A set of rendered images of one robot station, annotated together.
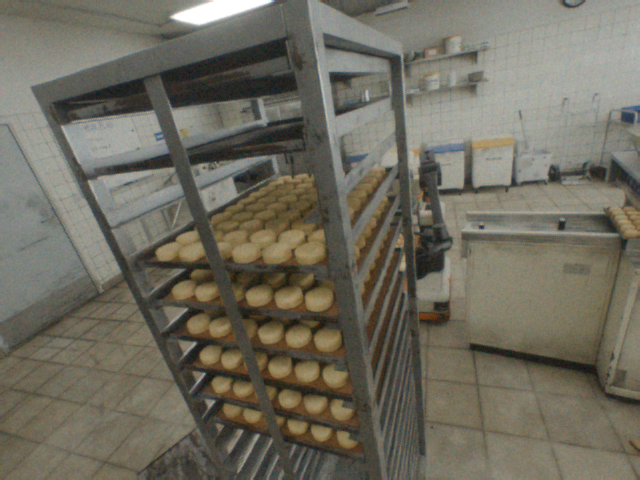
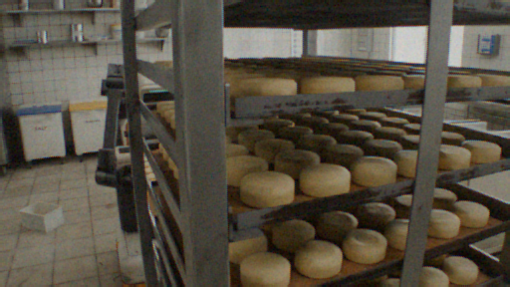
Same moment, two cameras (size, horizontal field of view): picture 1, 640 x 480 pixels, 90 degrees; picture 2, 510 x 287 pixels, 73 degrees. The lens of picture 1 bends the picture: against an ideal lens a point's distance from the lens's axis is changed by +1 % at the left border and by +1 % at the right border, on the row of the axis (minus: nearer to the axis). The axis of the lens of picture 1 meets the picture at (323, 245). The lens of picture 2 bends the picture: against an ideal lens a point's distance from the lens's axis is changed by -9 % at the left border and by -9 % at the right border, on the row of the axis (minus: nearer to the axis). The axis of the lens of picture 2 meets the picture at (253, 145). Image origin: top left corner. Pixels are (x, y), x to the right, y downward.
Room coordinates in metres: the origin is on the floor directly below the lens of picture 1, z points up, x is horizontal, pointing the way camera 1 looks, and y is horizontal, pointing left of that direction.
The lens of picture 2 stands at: (0.40, 0.55, 1.45)
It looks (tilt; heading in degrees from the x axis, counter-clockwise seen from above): 15 degrees down; 312
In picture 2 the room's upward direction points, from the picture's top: straight up
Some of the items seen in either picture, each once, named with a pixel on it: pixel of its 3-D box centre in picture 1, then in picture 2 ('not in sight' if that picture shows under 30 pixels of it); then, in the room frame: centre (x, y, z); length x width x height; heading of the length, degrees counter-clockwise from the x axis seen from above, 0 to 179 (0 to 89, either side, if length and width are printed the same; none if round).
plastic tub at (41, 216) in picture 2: not in sight; (42, 216); (3.60, -0.26, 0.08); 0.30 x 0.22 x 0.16; 25
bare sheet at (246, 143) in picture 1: (276, 130); not in sight; (0.77, 0.05, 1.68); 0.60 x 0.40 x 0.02; 155
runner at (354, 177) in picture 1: (367, 159); not in sight; (0.70, -0.13, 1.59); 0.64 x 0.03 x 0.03; 155
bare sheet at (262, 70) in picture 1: (267, 86); not in sight; (0.77, 0.05, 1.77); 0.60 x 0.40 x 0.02; 155
